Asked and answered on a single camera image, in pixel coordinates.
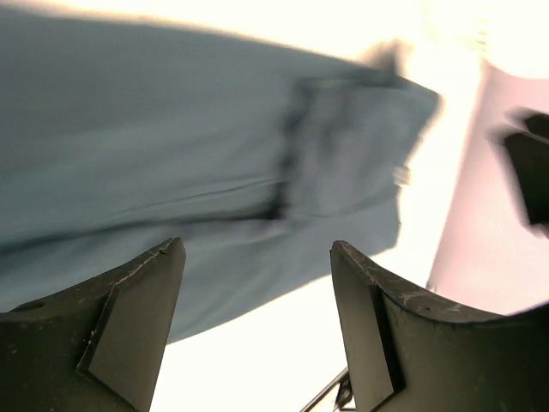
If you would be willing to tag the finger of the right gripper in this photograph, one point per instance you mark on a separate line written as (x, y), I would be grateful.
(526, 148)

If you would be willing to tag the blue t shirt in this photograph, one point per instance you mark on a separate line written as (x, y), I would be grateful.
(116, 137)

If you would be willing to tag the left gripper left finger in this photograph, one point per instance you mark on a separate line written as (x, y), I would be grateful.
(97, 346)

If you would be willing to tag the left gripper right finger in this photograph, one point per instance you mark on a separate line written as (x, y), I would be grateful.
(409, 349)

